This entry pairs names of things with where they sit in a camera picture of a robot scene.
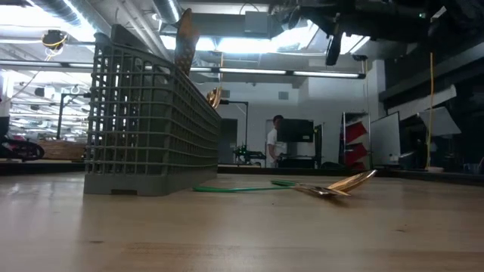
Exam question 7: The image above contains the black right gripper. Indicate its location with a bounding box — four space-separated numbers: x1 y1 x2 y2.
302 2 379 67

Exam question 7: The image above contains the grey plastic silverware basket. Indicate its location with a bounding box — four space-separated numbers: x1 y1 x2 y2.
82 24 223 197

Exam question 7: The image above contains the grey ceiling box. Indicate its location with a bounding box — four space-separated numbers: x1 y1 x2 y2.
244 10 271 37

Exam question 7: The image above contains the red and white bin rack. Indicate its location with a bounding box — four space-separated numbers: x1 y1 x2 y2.
340 111 371 171

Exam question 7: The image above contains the black monitor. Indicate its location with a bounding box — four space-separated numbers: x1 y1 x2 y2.
275 118 315 144

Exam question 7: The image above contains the white board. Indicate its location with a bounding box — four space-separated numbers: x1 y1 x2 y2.
369 111 402 167

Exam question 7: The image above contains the person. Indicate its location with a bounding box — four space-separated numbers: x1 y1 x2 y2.
266 114 289 168

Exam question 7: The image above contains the tilted white panel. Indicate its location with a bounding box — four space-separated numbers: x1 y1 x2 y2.
417 106 462 137

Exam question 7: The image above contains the yellow hanging cable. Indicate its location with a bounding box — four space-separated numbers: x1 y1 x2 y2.
425 51 436 172

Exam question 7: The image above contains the black yellow cable reel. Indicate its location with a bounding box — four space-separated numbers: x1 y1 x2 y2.
41 29 69 50

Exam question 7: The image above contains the black aluminium table frame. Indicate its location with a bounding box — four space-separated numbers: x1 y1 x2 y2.
0 160 484 187

